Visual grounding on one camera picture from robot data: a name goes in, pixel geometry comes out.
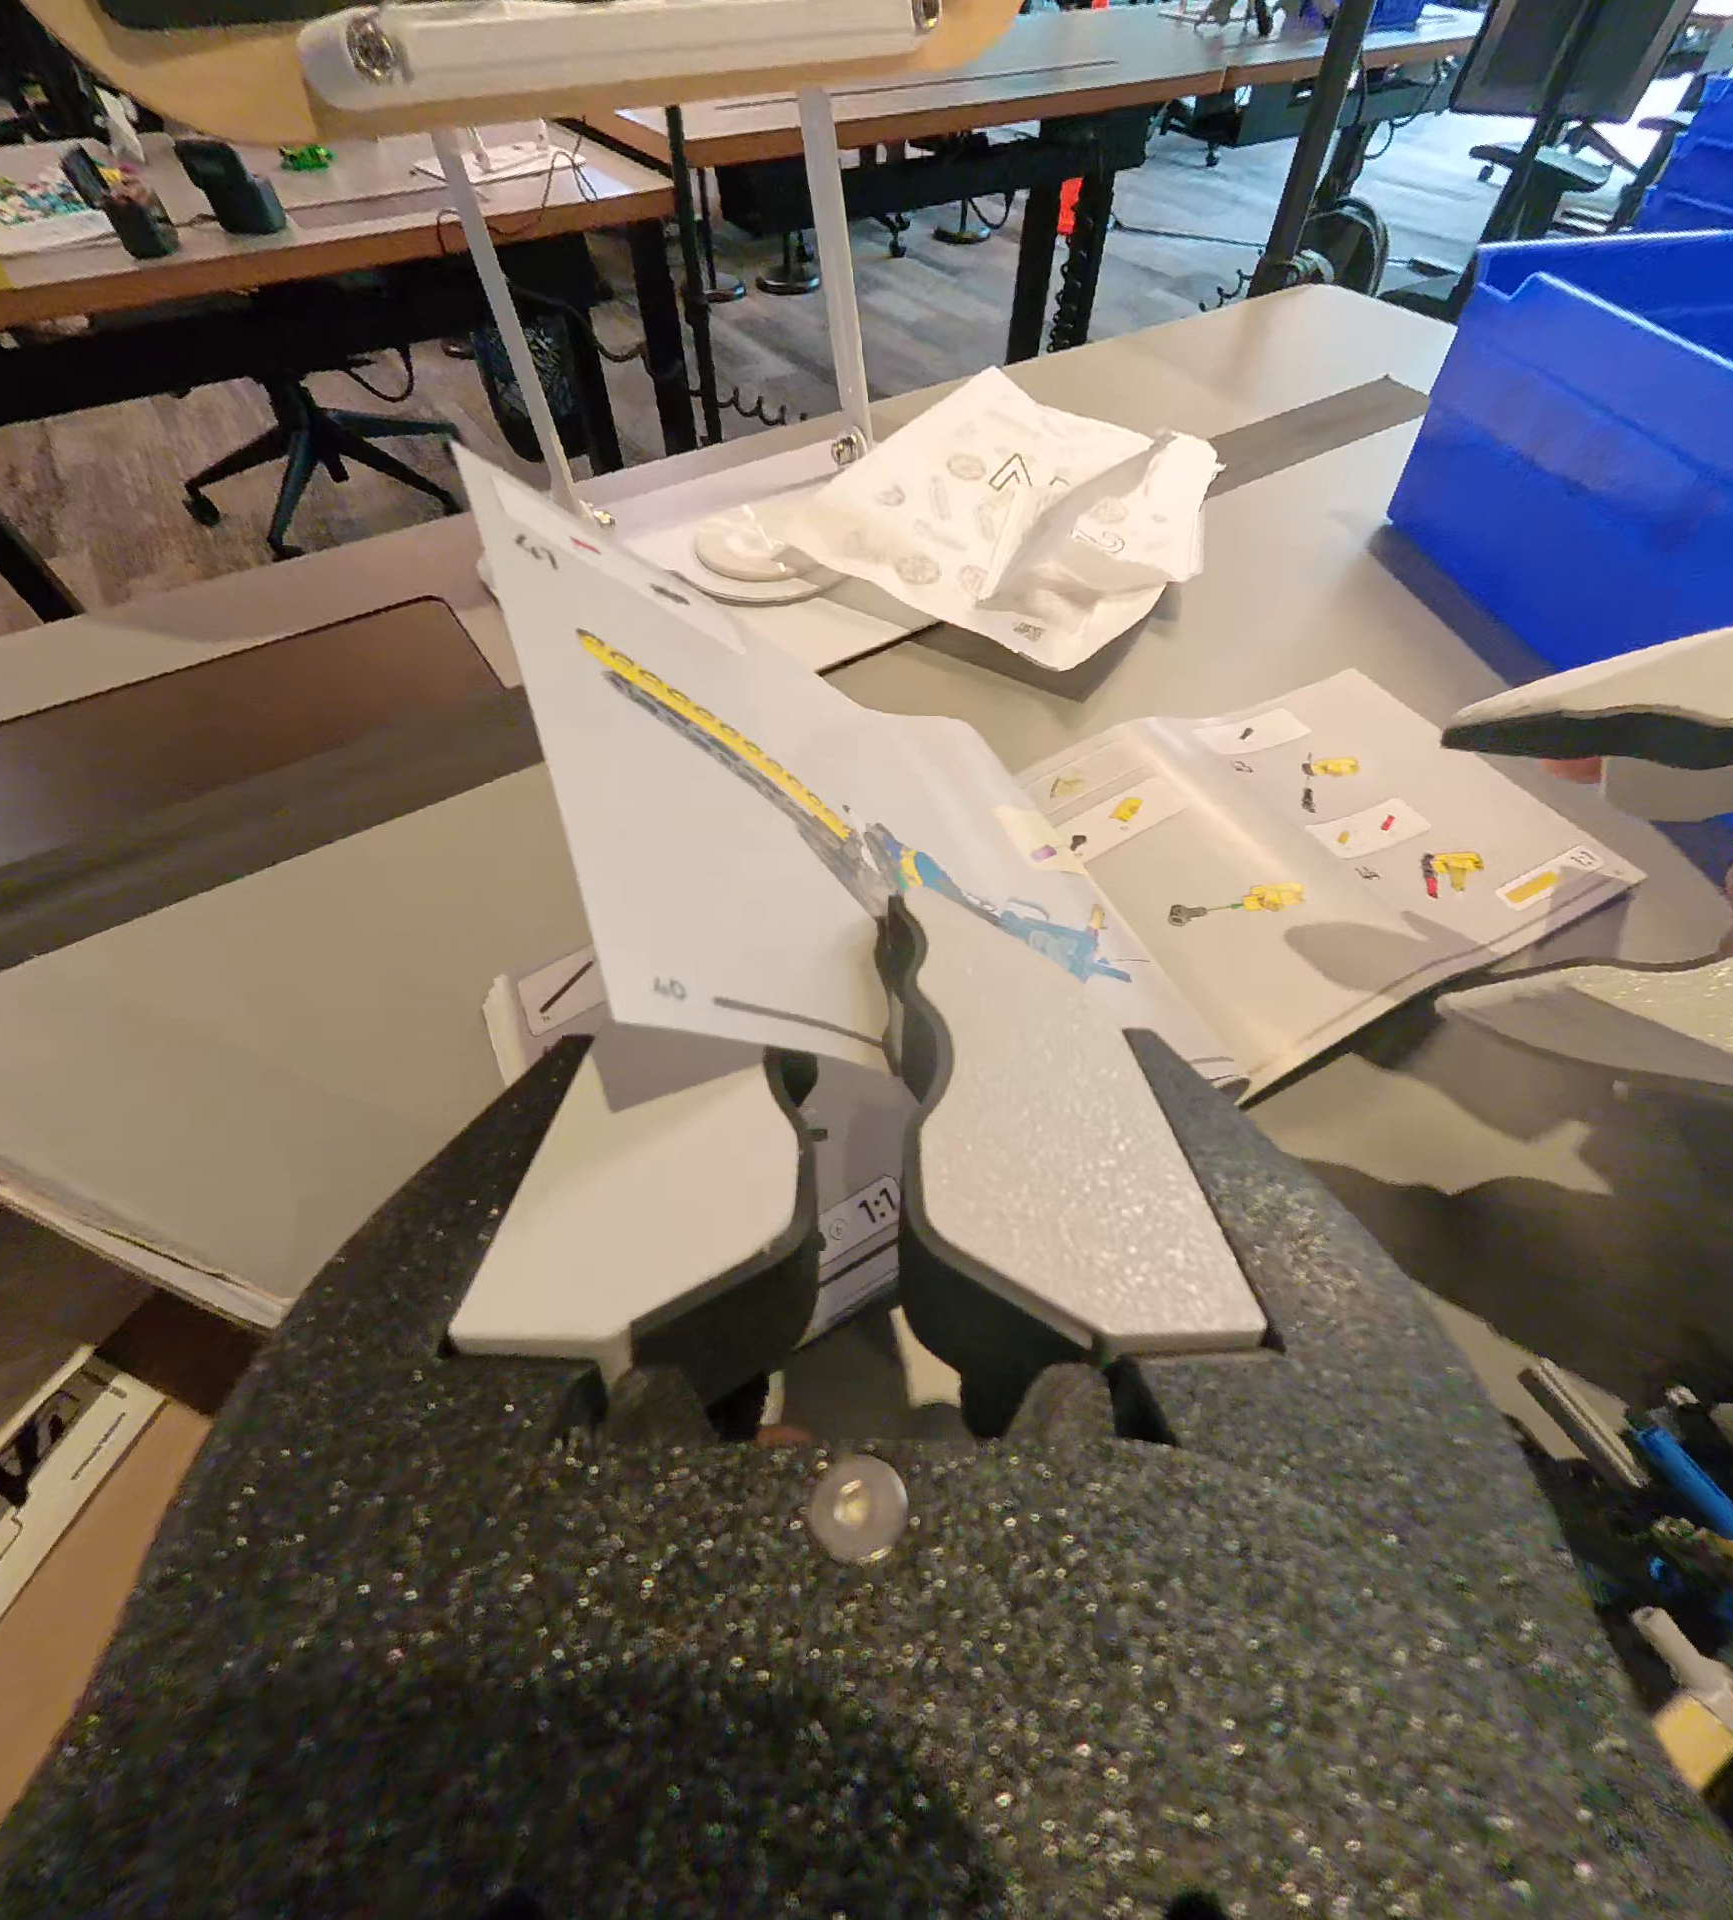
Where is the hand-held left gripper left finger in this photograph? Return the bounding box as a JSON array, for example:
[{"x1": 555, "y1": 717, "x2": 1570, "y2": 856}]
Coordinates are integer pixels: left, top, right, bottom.
[{"x1": 445, "y1": 1033, "x2": 825, "y2": 1403}]

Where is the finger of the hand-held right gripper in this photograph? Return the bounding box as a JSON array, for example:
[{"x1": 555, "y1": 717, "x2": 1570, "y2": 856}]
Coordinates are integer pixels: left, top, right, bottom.
[
  {"x1": 1438, "y1": 951, "x2": 1733, "y2": 1118},
  {"x1": 1440, "y1": 613, "x2": 1733, "y2": 822}
]

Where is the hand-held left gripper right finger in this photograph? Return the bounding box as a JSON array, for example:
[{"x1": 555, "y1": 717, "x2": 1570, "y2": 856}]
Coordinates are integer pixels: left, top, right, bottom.
[{"x1": 880, "y1": 888, "x2": 1273, "y2": 1433}]

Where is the lego instruction booklet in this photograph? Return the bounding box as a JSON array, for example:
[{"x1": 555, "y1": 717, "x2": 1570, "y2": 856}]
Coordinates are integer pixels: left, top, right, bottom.
[{"x1": 452, "y1": 442, "x2": 1649, "y2": 1330}]

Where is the partly built lego model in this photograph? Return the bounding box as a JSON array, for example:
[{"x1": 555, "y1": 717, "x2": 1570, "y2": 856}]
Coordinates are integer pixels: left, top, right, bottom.
[{"x1": 1519, "y1": 1356, "x2": 1733, "y2": 1801}]

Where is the torn white printed paper bag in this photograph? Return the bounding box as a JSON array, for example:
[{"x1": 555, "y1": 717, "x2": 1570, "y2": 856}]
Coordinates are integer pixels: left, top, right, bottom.
[{"x1": 782, "y1": 367, "x2": 1229, "y2": 672}]

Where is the black monitor on stand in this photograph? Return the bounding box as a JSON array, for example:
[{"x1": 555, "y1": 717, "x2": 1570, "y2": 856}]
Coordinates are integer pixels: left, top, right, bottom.
[{"x1": 1450, "y1": 0, "x2": 1704, "y2": 225}]

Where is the black pole on wheels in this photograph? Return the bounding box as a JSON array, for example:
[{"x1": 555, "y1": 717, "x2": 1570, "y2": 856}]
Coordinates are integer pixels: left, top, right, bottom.
[{"x1": 1244, "y1": 0, "x2": 1398, "y2": 298}]

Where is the white printed sheet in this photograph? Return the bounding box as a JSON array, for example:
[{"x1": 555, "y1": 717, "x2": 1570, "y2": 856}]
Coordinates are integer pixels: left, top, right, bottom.
[{"x1": 0, "y1": 1350, "x2": 167, "y2": 1726}]

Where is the black office chair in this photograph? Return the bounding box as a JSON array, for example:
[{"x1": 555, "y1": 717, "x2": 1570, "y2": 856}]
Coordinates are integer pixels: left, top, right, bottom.
[{"x1": 185, "y1": 373, "x2": 467, "y2": 528}]

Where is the long brown background desk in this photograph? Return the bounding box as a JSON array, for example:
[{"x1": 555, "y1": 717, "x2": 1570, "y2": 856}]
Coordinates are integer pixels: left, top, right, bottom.
[{"x1": 580, "y1": 0, "x2": 1229, "y2": 361}]

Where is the wooden background desk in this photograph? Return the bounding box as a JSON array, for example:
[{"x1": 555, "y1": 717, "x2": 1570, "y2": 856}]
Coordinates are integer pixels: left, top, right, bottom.
[{"x1": 0, "y1": 119, "x2": 696, "y2": 617}]

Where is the black desk device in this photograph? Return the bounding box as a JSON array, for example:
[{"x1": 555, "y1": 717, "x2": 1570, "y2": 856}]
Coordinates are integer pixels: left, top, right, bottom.
[
  {"x1": 178, "y1": 138, "x2": 287, "y2": 237},
  {"x1": 63, "y1": 141, "x2": 182, "y2": 259}
]

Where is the white folding stand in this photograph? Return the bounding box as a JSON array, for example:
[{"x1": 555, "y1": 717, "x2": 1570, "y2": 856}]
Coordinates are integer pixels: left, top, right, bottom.
[{"x1": 299, "y1": 0, "x2": 958, "y2": 676}]

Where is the wood-edged black board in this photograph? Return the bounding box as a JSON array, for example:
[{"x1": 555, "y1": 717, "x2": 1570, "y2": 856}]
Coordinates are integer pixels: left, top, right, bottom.
[{"x1": 19, "y1": 0, "x2": 1025, "y2": 144}]

